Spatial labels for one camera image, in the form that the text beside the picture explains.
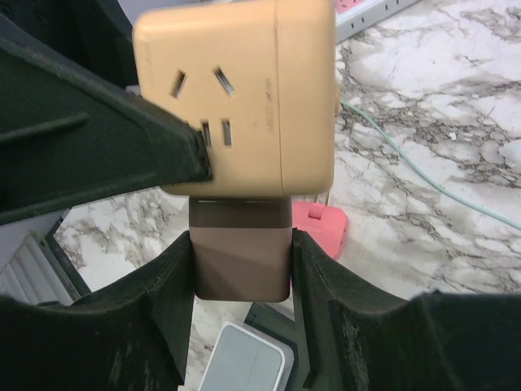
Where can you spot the pink plug adapter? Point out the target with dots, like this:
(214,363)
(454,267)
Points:
(327,225)

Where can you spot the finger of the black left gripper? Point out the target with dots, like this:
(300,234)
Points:
(68,137)
(95,34)

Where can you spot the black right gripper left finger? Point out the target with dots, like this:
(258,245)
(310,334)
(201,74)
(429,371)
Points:
(131,335)

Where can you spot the grey white power bank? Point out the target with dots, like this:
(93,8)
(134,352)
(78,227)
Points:
(245,358)

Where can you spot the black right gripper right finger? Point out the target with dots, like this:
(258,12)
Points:
(352,335)

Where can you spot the white power strip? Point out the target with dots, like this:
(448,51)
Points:
(354,16)

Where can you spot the dusty pink USB charger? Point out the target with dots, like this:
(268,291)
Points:
(242,248)

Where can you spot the black slab under power bank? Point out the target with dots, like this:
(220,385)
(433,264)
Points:
(278,322)

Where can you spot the beige cube socket adapter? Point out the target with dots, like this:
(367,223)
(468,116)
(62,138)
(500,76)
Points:
(257,79)

